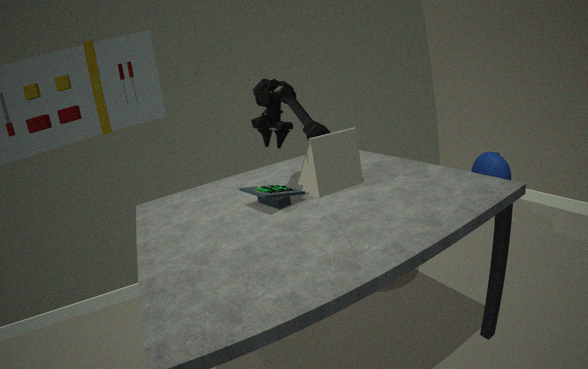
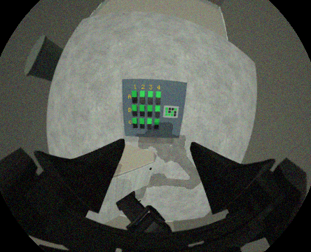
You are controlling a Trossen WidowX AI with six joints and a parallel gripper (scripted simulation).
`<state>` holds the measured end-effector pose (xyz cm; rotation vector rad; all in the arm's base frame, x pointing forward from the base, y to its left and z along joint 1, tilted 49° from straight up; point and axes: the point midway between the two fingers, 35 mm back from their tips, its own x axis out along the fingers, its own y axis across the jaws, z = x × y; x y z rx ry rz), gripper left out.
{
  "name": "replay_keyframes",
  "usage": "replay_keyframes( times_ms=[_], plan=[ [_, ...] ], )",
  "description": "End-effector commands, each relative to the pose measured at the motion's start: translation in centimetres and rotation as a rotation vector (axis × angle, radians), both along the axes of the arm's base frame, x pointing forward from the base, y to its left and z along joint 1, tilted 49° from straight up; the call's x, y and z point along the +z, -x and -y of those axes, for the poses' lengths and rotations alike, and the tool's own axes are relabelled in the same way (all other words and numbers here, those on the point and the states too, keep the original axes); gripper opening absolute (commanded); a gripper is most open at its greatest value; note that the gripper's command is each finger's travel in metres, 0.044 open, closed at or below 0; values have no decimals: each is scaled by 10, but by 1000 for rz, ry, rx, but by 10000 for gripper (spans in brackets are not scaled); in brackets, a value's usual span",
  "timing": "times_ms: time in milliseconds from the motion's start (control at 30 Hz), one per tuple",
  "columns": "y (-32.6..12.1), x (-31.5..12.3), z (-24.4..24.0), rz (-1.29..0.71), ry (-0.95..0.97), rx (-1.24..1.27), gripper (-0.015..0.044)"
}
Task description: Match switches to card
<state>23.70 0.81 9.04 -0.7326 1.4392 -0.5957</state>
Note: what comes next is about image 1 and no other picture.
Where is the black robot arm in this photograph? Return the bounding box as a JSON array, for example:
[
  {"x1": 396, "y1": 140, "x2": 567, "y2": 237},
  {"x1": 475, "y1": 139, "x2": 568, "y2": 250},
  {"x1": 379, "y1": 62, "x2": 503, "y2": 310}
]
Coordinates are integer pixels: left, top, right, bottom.
[{"x1": 251, "y1": 79, "x2": 331, "y2": 140}]

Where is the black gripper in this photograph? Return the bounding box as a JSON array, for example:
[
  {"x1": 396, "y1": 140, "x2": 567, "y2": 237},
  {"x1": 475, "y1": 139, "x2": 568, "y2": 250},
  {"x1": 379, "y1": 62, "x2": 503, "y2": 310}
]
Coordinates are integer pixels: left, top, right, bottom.
[{"x1": 255, "y1": 108, "x2": 293, "y2": 148}]

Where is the grey switch panel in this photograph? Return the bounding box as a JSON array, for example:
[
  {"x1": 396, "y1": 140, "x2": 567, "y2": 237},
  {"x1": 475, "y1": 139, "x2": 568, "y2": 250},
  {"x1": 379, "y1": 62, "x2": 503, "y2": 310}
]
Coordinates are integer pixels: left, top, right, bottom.
[{"x1": 239, "y1": 185, "x2": 305, "y2": 210}]

